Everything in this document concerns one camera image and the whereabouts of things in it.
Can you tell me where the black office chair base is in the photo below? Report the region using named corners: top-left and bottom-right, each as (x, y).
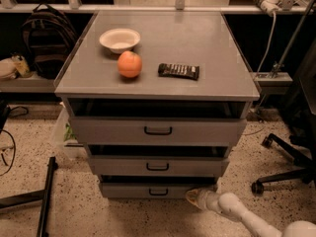
top-left (251, 132), bottom-right (316, 196)

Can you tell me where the grey drawer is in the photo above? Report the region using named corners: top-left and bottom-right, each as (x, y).
top-left (88, 145), bottom-right (229, 177)
top-left (67, 98), bottom-right (248, 147)
top-left (99, 175), bottom-right (217, 199)

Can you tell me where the dark backpack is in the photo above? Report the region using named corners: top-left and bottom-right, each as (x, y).
top-left (21, 3), bottom-right (79, 79)

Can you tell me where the metal diagonal rod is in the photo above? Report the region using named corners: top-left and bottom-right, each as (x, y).
top-left (269, 0), bottom-right (316, 78)

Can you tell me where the grey top drawer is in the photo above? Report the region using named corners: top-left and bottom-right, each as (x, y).
top-left (67, 98), bottom-right (248, 147)

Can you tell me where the white power strip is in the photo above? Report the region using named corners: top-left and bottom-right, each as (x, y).
top-left (253, 0), bottom-right (281, 16)

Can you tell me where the grey middle drawer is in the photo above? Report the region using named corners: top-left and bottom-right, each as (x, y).
top-left (88, 145), bottom-right (229, 177)

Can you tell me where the white cable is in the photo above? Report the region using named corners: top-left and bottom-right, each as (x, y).
top-left (255, 10), bottom-right (277, 77)

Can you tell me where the black floor cable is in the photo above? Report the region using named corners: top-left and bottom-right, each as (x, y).
top-left (0, 105), bottom-right (30, 178)

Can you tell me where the white rounded object on shelf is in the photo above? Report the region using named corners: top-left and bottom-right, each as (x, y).
top-left (0, 58), bottom-right (17, 80)

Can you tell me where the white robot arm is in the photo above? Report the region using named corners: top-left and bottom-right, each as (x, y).
top-left (186, 188), bottom-right (316, 237)

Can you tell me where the grey drawer cabinet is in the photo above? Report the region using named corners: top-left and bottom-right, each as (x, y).
top-left (53, 10), bottom-right (261, 123)

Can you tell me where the dark snack bar wrapper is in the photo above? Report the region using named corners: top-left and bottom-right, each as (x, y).
top-left (158, 63), bottom-right (199, 81)

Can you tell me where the white bowl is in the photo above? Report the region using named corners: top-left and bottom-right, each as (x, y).
top-left (99, 29), bottom-right (140, 54)

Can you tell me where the black metal floor stand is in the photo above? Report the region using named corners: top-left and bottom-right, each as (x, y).
top-left (0, 157), bottom-right (58, 237)

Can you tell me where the clear plastic bin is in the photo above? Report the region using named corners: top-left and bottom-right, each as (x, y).
top-left (49, 109), bottom-right (86, 160)

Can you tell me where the orange fruit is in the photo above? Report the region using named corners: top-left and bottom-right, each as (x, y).
top-left (118, 51), bottom-right (142, 78)

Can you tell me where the grey bottom drawer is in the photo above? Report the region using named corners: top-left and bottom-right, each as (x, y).
top-left (99, 175), bottom-right (217, 199)

